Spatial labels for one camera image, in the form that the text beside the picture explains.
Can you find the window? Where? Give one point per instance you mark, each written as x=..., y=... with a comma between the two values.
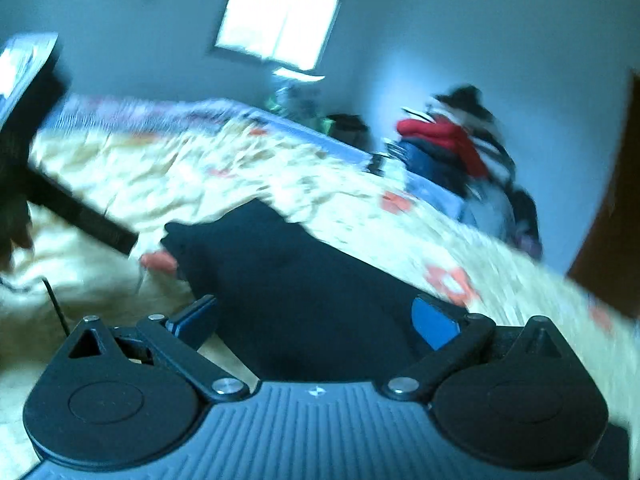
x=280, y=10

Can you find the grey garment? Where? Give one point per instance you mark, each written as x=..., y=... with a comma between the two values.
x=492, y=210

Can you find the dark bag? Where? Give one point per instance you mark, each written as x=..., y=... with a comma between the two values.
x=350, y=132

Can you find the black garment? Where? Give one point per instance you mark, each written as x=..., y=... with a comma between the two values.
x=462, y=97

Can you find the dark blue garment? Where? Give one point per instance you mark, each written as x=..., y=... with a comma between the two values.
x=430, y=165

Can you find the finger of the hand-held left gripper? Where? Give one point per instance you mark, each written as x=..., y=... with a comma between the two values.
x=85, y=217

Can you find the brown wooden door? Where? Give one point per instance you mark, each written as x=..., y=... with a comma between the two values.
x=612, y=220

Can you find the yellow printed blanket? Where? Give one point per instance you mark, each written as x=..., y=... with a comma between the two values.
x=350, y=210

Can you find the green plastic chair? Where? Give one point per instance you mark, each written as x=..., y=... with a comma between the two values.
x=320, y=122

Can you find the black pants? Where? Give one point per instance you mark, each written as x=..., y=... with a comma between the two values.
x=300, y=285

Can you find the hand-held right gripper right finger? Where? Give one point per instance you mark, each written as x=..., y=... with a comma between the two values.
x=434, y=324

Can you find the black and white printed cloth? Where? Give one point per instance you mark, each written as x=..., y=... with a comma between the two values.
x=377, y=164

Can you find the red jacket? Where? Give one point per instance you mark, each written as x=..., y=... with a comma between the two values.
x=450, y=140

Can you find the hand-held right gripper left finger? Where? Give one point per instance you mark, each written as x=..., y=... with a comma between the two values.
x=192, y=319

